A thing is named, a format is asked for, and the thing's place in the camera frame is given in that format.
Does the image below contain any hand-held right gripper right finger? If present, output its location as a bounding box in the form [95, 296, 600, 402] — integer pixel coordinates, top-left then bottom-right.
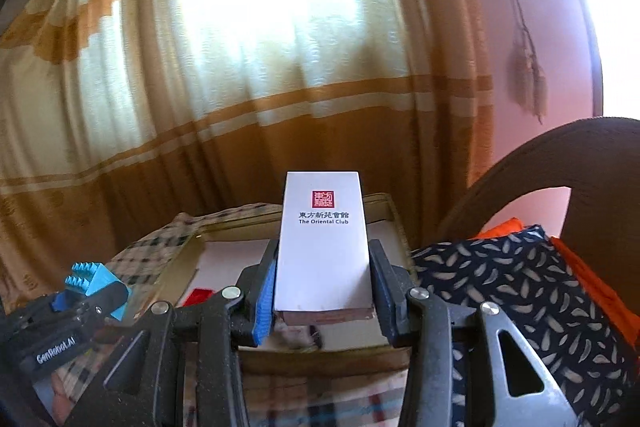
[369, 239, 583, 427]

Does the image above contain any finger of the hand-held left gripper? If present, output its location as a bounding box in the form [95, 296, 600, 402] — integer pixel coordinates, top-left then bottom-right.
[50, 276, 93, 314]
[70, 262, 133, 323]

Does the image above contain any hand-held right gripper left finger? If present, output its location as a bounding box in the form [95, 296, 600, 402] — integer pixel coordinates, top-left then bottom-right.
[87, 237, 281, 427]

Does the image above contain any gold cardboard box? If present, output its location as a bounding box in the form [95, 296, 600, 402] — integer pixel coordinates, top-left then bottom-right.
[150, 193, 417, 376]

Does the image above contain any white box with red seal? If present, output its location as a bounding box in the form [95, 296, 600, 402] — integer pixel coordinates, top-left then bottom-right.
[273, 170, 377, 322]

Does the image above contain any plaid blanket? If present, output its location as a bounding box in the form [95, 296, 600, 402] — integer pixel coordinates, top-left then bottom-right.
[47, 202, 416, 427]

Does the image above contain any white paper sheet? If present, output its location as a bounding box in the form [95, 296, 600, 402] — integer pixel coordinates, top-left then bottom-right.
[196, 239, 275, 304]

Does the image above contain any small red item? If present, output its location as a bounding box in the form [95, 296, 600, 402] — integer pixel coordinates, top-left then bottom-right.
[181, 287, 216, 307]

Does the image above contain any navy feather print cloth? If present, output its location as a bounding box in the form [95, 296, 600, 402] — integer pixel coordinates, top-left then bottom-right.
[410, 223, 640, 427]

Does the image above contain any orange cloth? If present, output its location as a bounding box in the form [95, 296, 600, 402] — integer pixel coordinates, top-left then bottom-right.
[474, 217, 640, 324]

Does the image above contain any cream and orange curtain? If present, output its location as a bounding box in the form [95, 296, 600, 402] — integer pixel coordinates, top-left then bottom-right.
[0, 0, 503, 308]

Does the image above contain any curtain tassel tieback cord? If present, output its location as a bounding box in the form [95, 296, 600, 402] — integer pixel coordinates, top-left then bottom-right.
[492, 0, 549, 124]

